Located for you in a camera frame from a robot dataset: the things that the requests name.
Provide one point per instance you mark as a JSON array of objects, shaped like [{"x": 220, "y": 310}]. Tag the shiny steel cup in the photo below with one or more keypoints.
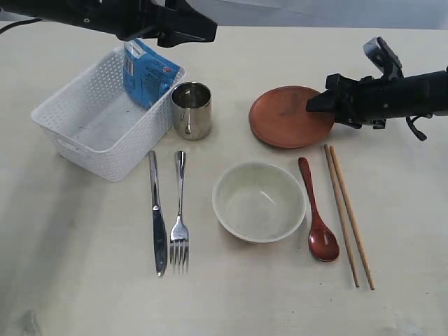
[{"x": 191, "y": 107}]

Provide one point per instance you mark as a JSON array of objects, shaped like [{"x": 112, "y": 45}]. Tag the white perforated plastic basket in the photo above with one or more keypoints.
[{"x": 93, "y": 123}]

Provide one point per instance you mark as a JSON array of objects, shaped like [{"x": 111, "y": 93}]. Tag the brown round plate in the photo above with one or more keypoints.
[{"x": 279, "y": 118}]

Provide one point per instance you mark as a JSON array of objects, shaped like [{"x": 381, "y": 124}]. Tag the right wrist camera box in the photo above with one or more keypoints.
[{"x": 381, "y": 55}]

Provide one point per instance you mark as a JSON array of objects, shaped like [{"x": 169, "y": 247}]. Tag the red-brown wooden spoon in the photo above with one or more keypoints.
[{"x": 322, "y": 242}]

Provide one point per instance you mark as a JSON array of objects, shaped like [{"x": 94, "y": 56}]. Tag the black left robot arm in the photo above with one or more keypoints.
[{"x": 51, "y": 10}]

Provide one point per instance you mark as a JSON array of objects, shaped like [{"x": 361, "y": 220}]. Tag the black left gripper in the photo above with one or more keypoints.
[{"x": 175, "y": 23}]

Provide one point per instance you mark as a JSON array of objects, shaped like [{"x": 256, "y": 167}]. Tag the steel spoon long handle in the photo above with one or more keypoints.
[{"x": 179, "y": 235}]

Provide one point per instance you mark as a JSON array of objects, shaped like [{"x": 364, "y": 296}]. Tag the white ceramic bowl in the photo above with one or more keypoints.
[{"x": 259, "y": 202}]

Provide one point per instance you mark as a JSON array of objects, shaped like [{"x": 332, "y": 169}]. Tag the wooden chopstick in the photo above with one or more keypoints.
[
  {"x": 342, "y": 217},
  {"x": 352, "y": 218}
]

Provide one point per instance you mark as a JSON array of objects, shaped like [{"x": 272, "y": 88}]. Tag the white curtain backdrop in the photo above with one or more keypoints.
[{"x": 355, "y": 14}]

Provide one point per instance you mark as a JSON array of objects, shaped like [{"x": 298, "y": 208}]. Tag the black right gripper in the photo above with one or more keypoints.
[{"x": 346, "y": 99}]

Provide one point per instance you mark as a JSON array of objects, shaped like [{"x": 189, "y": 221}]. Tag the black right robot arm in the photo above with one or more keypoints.
[{"x": 372, "y": 101}]

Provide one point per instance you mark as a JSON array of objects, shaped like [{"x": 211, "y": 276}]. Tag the blue snack packet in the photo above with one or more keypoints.
[{"x": 147, "y": 76}]

